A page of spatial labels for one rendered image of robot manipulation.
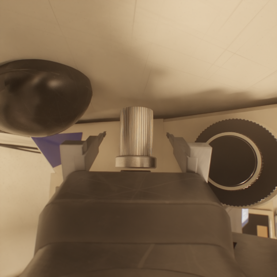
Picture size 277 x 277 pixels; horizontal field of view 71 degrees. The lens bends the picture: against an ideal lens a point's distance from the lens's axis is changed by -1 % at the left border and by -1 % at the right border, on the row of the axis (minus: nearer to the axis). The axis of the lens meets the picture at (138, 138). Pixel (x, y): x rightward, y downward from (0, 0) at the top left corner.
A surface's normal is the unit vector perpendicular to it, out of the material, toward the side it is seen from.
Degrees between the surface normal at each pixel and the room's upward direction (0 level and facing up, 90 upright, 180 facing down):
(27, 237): 90
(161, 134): 90
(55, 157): 48
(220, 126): 90
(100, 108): 0
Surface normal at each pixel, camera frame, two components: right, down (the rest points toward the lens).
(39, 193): 0.83, -0.07
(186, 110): -0.01, 0.99
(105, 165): -0.41, 0.56
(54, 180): -0.56, -0.13
